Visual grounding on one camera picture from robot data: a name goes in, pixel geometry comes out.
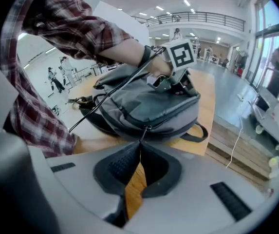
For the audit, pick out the black balcony railing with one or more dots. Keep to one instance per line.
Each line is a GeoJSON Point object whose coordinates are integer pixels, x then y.
{"type": "Point", "coordinates": [197, 18]}

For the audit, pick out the person's left hand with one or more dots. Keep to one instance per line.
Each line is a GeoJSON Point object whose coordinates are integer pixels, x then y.
{"type": "Point", "coordinates": [159, 66]}

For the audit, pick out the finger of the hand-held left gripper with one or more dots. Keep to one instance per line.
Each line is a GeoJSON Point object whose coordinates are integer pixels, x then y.
{"type": "Point", "coordinates": [187, 82]}

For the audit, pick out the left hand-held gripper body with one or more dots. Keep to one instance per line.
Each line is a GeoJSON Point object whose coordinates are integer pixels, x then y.
{"type": "Point", "coordinates": [181, 55]}

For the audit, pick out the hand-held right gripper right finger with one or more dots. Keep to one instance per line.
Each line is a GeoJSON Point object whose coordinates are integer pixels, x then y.
{"type": "Point", "coordinates": [190, 203]}

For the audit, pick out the black wristband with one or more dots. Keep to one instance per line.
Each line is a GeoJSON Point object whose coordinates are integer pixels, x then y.
{"type": "Point", "coordinates": [146, 55]}

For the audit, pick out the white partition board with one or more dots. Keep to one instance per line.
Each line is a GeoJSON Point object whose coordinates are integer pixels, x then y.
{"type": "Point", "coordinates": [123, 25]}

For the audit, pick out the person's left forearm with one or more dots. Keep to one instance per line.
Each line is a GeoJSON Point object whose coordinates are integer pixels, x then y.
{"type": "Point", "coordinates": [122, 51]}

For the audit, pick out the wooden platform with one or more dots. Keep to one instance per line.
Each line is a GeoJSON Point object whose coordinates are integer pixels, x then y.
{"type": "Point", "coordinates": [236, 150]}

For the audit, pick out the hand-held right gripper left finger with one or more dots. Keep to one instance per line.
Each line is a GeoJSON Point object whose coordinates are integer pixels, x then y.
{"type": "Point", "coordinates": [85, 179]}

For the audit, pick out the glass door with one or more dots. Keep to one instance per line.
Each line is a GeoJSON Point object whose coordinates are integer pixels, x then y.
{"type": "Point", "coordinates": [269, 40]}

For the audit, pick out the red plaid shirt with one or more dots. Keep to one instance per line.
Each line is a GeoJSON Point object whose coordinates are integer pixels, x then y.
{"type": "Point", "coordinates": [63, 30]}

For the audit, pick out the grey backpack bag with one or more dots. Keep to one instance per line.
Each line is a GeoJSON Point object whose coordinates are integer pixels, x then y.
{"type": "Point", "coordinates": [149, 106]}

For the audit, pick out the grey cart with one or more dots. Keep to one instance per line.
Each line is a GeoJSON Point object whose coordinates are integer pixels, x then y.
{"type": "Point", "coordinates": [265, 106]}

